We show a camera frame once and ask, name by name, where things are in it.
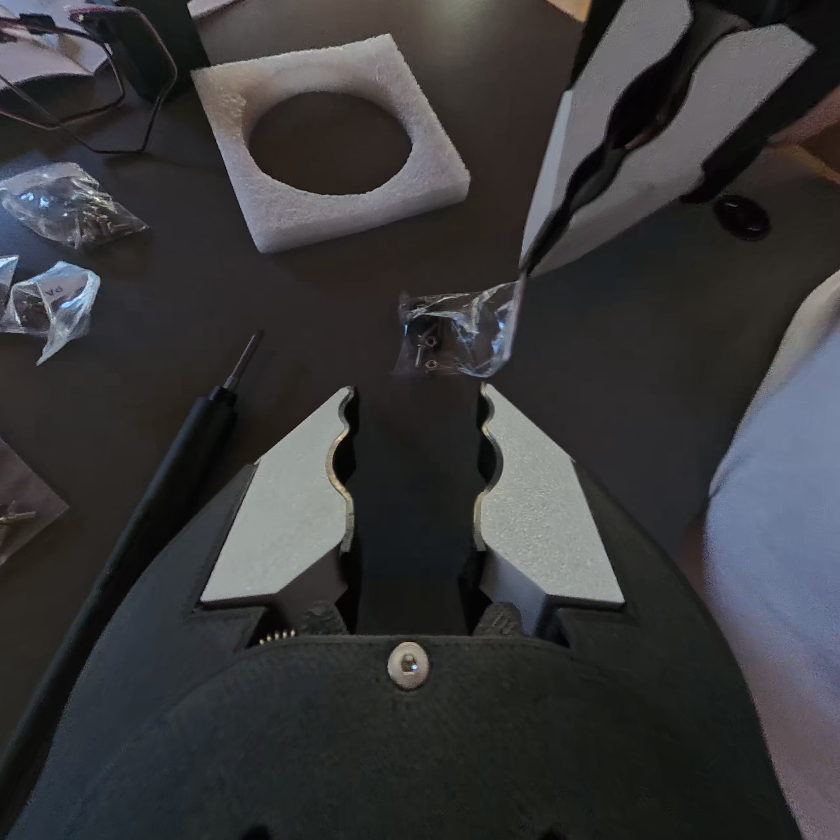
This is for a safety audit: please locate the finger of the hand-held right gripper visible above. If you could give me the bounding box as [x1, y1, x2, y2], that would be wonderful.
[518, 0, 695, 275]
[529, 21, 816, 277]

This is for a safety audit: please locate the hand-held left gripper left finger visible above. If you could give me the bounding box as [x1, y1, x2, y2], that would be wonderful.
[200, 386, 361, 635]

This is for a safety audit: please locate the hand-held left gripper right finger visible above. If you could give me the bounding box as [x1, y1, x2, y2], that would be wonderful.
[461, 383, 625, 636]

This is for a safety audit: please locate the clear screw packet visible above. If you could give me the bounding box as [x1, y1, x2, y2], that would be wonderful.
[394, 276, 527, 379]

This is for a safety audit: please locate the dark grey desk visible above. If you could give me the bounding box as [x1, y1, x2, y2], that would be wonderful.
[0, 0, 840, 756]

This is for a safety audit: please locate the black round part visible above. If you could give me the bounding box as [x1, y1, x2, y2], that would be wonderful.
[713, 194, 770, 242]

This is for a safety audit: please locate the black precision screwdriver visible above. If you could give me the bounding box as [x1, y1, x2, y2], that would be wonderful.
[0, 330, 266, 808]

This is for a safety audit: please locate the flat clear bag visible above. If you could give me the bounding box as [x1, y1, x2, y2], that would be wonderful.
[0, 434, 71, 567]

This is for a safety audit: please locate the white foam frame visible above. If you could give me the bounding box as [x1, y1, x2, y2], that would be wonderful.
[190, 31, 472, 256]

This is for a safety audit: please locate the black servo motor with wires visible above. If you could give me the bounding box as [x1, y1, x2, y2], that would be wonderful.
[0, 3, 179, 156]

